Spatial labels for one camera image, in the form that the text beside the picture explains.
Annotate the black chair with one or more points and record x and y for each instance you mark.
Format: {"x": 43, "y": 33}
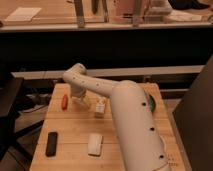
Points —
{"x": 8, "y": 97}

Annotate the small white box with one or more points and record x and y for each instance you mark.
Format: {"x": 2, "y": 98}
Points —
{"x": 100, "y": 107}

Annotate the dark panel at right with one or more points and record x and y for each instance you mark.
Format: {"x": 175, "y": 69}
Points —
{"x": 194, "y": 120}

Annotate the white sponge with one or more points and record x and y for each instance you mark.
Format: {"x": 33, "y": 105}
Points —
{"x": 95, "y": 144}

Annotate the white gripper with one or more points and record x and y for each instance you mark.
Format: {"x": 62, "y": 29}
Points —
{"x": 79, "y": 92}

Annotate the green bowl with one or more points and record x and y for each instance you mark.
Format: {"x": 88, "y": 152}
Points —
{"x": 152, "y": 103}

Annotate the white paper sheet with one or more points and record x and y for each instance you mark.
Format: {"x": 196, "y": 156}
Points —
{"x": 23, "y": 14}

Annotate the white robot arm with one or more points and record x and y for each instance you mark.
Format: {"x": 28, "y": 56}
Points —
{"x": 141, "y": 146}

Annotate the white cup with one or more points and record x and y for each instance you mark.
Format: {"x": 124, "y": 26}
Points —
{"x": 164, "y": 143}

